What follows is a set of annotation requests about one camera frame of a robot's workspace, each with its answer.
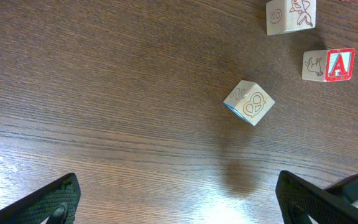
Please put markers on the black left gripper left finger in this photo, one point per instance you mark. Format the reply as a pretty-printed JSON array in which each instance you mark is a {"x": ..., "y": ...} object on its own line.
[{"x": 56, "y": 202}]

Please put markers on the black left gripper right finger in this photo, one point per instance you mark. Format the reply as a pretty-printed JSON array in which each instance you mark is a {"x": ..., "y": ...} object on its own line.
[{"x": 302, "y": 202}]

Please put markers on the wooden pretzel block blue side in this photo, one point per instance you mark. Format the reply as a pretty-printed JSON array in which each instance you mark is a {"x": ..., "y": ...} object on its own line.
[{"x": 249, "y": 102}]

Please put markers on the red letter A block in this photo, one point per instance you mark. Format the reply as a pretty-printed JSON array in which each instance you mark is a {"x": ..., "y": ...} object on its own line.
[{"x": 328, "y": 65}]

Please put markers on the wooden block green side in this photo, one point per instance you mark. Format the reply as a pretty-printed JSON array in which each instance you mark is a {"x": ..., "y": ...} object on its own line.
[{"x": 285, "y": 16}]

